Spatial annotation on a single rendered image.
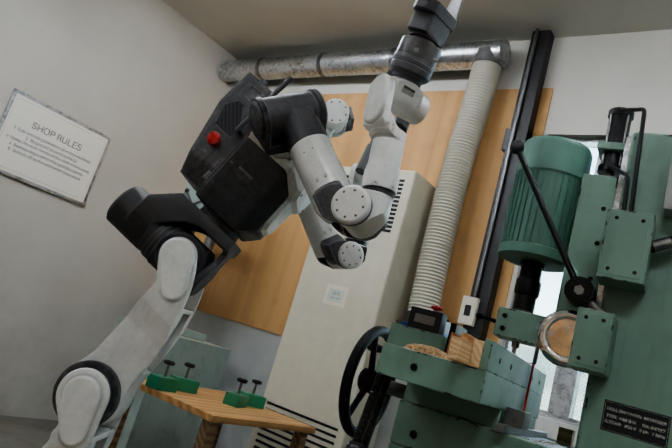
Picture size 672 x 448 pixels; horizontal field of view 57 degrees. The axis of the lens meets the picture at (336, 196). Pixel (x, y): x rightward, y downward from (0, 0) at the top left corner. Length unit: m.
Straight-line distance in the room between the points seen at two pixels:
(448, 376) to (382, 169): 0.41
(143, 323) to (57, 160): 2.56
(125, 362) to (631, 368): 1.07
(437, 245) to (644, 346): 1.70
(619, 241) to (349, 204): 0.57
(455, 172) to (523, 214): 1.56
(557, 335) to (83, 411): 1.01
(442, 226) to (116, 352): 1.90
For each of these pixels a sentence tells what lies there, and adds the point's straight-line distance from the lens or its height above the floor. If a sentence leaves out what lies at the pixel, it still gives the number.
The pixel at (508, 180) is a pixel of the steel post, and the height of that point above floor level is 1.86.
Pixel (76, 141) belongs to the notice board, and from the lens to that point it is 3.99.
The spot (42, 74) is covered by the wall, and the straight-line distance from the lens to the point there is 3.93.
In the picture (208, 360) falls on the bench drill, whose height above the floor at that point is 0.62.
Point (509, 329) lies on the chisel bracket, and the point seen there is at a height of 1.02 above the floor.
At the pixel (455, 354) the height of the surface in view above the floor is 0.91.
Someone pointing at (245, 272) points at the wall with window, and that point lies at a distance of 3.89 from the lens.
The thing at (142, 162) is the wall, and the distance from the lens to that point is 4.26.
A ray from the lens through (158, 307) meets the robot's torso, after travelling 1.44.
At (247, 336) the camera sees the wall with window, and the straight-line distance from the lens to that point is 3.77.
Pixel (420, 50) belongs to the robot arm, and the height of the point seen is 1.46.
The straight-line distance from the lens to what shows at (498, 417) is 1.36.
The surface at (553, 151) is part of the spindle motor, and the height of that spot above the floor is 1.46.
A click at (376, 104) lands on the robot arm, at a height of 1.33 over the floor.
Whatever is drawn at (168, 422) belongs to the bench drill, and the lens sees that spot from 3.48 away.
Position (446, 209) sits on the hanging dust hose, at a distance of 3.04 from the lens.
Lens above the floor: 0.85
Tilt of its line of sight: 14 degrees up
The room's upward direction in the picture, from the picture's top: 17 degrees clockwise
